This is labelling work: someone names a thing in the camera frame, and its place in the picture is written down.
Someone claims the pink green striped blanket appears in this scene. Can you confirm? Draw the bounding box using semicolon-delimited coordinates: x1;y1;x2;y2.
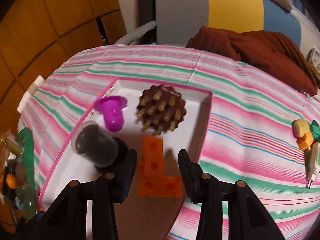
17;44;320;240

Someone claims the yellow patterned egg shaped toy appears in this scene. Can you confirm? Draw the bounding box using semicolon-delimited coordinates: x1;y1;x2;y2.
292;119;311;138

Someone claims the grey yellow blue cushion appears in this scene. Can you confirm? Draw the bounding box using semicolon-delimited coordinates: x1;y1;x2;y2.
155;0;302;48

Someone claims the rust brown quilt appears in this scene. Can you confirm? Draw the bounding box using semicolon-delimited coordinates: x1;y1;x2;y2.
186;25;318;96

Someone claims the clear jar with black lid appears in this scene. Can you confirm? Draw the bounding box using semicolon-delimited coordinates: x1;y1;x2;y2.
71;121;128;174

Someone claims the pink white tray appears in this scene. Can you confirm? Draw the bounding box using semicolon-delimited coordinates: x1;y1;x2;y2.
39;77;214;240

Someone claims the clear plastic container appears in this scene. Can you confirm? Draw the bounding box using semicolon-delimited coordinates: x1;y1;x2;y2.
0;130;23;160

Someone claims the orange holed block toy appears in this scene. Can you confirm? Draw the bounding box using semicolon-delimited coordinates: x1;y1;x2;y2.
137;135;183;197

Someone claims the green glass round table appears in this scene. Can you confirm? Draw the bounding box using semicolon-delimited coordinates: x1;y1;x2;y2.
14;127;39;217

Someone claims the grey armrest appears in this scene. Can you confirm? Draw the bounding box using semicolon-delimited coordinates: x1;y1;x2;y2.
114;21;157;46

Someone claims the orange fruit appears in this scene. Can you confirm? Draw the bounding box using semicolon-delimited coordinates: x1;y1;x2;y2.
6;174;18;188

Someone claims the pine cone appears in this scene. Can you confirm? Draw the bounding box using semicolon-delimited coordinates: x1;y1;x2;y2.
136;84;187;136

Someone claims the orange plastic toy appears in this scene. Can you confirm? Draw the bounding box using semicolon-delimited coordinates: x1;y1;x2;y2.
297;132;314;151

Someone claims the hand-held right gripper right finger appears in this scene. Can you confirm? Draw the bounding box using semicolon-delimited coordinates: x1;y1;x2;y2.
178;149;285;240

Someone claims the white plug-in device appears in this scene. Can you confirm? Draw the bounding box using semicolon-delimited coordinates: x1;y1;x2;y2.
305;142;320;188

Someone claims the wooden wardrobe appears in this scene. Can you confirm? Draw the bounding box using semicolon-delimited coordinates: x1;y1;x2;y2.
0;0;128;135

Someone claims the green plastic toy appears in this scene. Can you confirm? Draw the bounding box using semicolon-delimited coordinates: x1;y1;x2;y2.
309;120;320;140

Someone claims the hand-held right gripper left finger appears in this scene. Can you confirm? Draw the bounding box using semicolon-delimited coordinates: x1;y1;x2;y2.
37;149;137;240

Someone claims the purple plastic cup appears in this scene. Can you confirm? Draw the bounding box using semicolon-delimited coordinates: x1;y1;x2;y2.
95;96;128;132

